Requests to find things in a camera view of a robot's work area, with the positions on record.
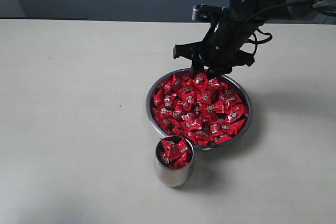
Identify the steel bowl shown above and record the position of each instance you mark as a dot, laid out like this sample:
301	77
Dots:
233	84

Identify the steel cup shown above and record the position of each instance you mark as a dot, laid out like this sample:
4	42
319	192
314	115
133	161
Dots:
172	177

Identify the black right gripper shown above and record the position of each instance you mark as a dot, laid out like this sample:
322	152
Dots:
220	50

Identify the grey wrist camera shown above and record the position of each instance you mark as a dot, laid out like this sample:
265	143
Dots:
207	14

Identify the red wrapped candies pile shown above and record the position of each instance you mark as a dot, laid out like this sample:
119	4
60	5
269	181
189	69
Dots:
204	111

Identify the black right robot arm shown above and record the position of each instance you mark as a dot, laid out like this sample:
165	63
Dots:
261	11

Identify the red candies in cup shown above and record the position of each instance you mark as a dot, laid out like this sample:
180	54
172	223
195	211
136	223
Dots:
174	152

